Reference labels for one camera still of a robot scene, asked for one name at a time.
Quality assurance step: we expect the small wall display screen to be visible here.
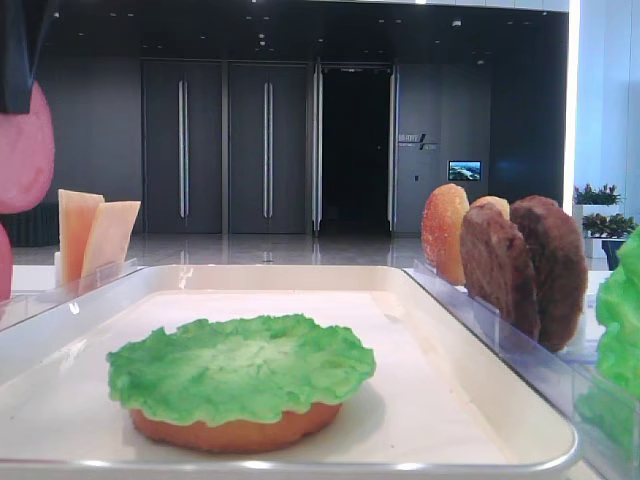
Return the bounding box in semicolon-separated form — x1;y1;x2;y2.
448;161;482;181

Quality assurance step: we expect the middle dark double door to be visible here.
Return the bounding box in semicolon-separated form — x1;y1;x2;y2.
229;64;306;234

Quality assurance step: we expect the clear acrylic food rack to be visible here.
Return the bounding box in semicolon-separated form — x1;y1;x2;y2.
1;259;141;330
409;260;639;479

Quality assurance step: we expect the right yellow cheese slice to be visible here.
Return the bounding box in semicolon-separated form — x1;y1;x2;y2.
81;201;141;277

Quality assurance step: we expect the brown meat patty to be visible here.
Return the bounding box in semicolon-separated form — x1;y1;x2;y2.
460;203;541;340
510;195;588;352

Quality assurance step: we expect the rear brown meat patty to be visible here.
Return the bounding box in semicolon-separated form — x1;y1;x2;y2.
510;195;588;352

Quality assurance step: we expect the orange bread slice on tray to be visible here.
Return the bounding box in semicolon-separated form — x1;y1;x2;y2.
130;403;342;454

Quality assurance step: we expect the dark double door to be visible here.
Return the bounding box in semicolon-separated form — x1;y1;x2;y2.
143;61;222;234
229;64;306;234

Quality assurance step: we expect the white pusher block behind cheese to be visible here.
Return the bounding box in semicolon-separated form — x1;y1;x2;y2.
54;251;64;288

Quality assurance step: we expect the upper flower planter box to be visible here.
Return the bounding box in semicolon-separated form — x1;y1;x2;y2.
572;184;621;225

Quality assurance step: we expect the left orange cheese slice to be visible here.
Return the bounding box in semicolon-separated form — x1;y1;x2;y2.
58;189;105;284

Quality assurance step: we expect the front brown meat patty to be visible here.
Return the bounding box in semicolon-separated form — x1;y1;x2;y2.
460;203;541;340

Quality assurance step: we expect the clear acrylic right food rack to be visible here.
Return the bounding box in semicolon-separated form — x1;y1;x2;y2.
409;260;639;479

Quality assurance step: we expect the open glass door frame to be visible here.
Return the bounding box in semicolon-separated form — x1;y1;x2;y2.
318;65;391;237

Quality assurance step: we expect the orange sugared bread slice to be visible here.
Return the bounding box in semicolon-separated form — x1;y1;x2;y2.
421;183;469;286

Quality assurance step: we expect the left dark double door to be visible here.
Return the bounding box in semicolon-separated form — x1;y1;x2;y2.
143;61;222;234

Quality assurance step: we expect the clear acrylic left food rack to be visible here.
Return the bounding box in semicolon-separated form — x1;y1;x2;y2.
1;259;141;330

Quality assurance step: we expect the white rectangular serving tray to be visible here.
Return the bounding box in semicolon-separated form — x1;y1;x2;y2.
1;265;581;479

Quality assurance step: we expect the lower flower planter box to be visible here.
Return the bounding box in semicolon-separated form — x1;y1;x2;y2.
582;213;637;258

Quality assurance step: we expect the tan bread slice behind patties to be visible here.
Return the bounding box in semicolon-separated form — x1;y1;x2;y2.
470;195;510;220

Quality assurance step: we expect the flower planter box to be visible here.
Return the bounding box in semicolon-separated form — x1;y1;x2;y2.
582;213;637;258
572;184;621;225

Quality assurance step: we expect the green lettuce in right rack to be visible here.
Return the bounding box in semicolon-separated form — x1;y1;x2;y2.
576;232;639;447

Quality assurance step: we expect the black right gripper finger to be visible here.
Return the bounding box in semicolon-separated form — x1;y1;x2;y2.
0;0;54;114

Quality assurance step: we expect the green lettuce leaf on bread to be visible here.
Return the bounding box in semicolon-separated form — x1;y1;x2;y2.
106;314;376;427

